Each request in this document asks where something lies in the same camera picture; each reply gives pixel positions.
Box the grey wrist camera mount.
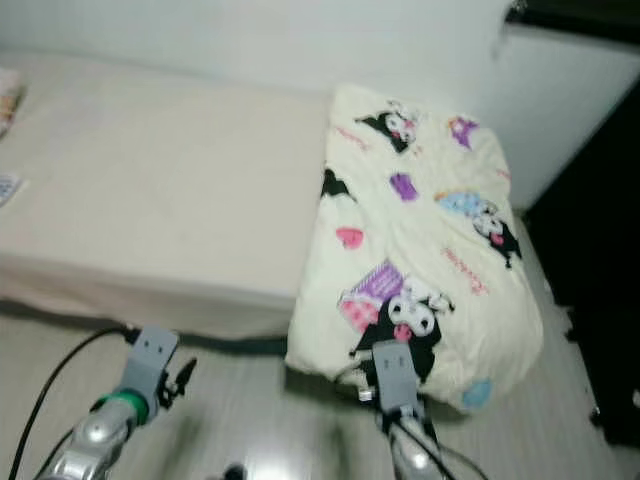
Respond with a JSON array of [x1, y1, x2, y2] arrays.
[[120, 325, 179, 406], [372, 340, 421, 416]]

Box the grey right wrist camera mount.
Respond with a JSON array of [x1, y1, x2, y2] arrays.
[[372, 340, 421, 416]]

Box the black cabinet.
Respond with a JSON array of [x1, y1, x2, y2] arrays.
[[520, 100, 640, 448]]

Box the cream cartoon print quilt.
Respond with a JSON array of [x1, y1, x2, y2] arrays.
[[285, 83, 547, 414]]

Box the white book with blue letters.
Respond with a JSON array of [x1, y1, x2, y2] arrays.
[[0, 175, 29, 207]]

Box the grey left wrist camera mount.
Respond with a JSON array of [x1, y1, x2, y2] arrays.
[[120, 325, 179, 406]]

